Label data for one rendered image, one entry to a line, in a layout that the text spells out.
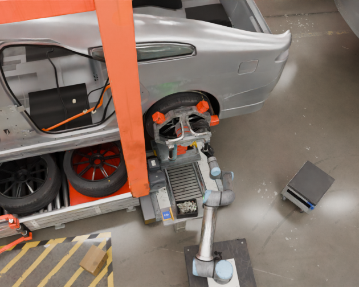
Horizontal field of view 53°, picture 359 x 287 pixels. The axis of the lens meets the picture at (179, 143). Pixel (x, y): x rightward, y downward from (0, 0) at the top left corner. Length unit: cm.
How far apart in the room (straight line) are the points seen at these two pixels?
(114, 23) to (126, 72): 34
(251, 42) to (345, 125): 234
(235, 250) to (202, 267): 52
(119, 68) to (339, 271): 307
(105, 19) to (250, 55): 159
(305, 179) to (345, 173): 75
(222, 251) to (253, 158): 131
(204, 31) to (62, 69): 163
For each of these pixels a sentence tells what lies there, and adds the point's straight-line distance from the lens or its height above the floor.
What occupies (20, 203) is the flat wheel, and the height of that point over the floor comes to 50.
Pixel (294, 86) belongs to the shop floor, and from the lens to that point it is 515.
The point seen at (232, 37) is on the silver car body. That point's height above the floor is 173.
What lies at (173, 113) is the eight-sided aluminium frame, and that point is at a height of 112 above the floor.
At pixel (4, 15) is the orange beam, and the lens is 176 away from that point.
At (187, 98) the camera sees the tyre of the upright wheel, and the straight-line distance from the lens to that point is 321.
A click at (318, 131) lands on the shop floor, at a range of 481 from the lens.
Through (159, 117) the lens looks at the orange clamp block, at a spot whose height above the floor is 112.
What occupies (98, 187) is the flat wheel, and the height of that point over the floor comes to 50.
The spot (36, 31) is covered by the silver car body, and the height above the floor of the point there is 197.
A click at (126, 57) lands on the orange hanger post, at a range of 192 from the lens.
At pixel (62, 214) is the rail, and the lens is 371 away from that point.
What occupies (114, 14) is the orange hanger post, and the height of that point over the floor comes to 261.
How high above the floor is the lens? 369
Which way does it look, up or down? 59 degrees down
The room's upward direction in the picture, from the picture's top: 4 degrees clockwise
